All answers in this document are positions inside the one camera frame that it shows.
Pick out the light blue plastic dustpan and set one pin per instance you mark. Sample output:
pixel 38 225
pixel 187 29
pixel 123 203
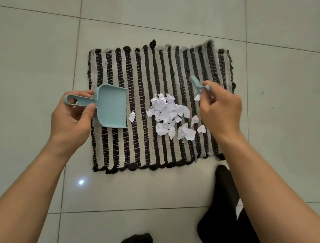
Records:
pixel 111 107

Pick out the person's right forearm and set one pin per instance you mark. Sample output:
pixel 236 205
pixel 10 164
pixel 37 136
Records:
pixel 265 190

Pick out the person's left hand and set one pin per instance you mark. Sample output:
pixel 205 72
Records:
pixel 66 120

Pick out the light blue hand brush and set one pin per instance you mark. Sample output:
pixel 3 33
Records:
pixel 197 84

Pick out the person's right hand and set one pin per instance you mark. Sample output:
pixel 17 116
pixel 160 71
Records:
pixel 222 112

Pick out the person's left forearm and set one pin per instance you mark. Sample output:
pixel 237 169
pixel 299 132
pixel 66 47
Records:
pixel 30 195

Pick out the person's right fingers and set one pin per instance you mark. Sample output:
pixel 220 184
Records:
pixel 208 102

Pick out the person's black sock foot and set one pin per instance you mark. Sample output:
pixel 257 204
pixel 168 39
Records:
pixel 140 238

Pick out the black and beige striped rug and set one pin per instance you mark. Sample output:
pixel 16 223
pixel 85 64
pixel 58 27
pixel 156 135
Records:
pixel 140 140

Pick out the person's left thumb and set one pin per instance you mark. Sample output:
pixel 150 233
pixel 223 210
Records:
pixel 89 112

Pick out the pile of white paper scraps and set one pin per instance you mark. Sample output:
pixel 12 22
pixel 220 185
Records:
pixel 167 112

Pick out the person's black trouser leg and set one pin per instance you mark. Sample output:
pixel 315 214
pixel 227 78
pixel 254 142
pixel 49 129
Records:
pixel 225 215

